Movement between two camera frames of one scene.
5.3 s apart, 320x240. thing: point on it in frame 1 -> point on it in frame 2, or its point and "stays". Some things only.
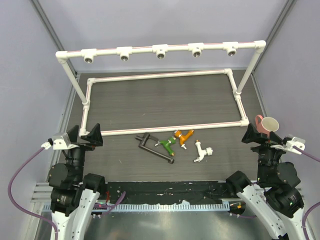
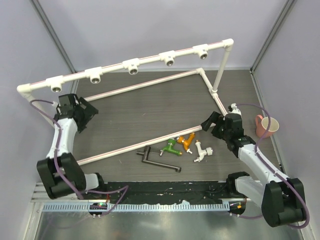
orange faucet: [183, 138] -> [186, 142]
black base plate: [146, 192] stays
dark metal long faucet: [142, 145] -> [146, 157]
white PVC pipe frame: [160, 50] -> [95, 73]
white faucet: [202, 152] stays
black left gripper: [94, 137] -> [89, 112]
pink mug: [265, 125] stays
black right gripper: [251, 134] -> [215, 118]
